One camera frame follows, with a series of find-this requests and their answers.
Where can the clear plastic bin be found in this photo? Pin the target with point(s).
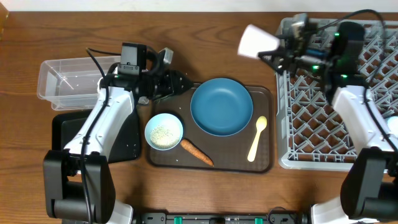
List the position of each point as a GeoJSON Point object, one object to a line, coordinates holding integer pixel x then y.
{"type": "Point", "coordinates": [69, 84]}

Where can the black bin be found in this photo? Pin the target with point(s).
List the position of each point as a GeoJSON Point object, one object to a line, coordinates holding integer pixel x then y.
{"type": "Point", "coordinates": [127, 146]}

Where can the light blue cup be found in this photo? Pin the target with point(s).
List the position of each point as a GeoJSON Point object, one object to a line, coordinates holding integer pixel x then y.
{"type": "Point", "coordinates": [392, 124]}

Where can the yellow plastic spoon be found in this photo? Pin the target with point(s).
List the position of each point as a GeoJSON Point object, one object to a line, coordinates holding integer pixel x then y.
{"type": "Point", "coordinates": [261, 125]}

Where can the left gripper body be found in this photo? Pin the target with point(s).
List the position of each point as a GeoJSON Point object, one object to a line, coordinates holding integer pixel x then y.
{"type": "Point", "coordinates": [163, 87]}

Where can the pink and white cup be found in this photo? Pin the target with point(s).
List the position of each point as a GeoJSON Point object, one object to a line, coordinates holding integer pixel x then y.
{"type": "Point", "coordinates": [255, 40]}

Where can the light blue rice bowl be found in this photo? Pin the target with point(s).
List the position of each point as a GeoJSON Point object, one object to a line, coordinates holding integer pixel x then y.
{"type": "Point", "coordinates": [163, 131]}

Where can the dark blue plate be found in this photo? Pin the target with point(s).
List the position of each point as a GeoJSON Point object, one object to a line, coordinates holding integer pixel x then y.
{"type": "Point", "coordinates": [221, 107]}

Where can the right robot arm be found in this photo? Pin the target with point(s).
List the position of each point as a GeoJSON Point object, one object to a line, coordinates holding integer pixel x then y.
{"type": "Point", "coordinates": [364, 196]}

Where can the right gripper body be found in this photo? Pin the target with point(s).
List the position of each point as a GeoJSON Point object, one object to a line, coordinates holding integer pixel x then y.
{"type": "Point", "coordinates": [298, 60]}

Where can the orange carrot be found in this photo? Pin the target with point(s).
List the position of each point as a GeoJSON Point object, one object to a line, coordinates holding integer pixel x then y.
{"type": "Point", "coordinates": [188, 146]}

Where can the brown serving tray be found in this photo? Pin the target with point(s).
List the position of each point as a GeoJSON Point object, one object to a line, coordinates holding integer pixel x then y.
{"type": "Point", "coordinates": [227, 153]}

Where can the grey dishwasher rack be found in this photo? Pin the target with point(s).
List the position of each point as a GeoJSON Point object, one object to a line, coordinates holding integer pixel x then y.
{"type": "Point", "coordinates": [310, 135]}

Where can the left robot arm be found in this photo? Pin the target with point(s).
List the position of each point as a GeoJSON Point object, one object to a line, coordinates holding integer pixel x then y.
{"type": "Point", "coordinates": [77, 179]}

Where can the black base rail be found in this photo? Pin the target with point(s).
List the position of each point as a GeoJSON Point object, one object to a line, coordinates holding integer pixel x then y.
{"type": "Point", "coordinates": [274, 217]}

